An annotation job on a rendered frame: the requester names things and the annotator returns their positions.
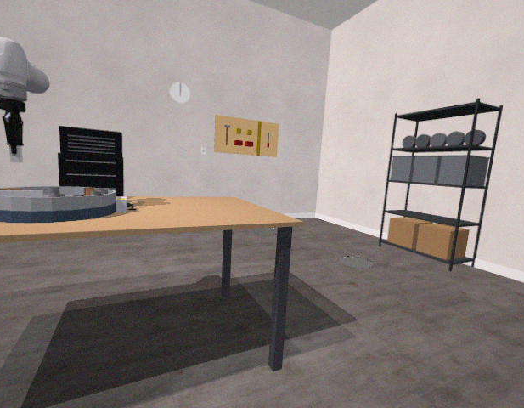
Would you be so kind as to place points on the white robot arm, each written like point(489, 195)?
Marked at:
point(18, 75)

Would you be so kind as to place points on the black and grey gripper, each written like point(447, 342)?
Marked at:
point(13, 127)

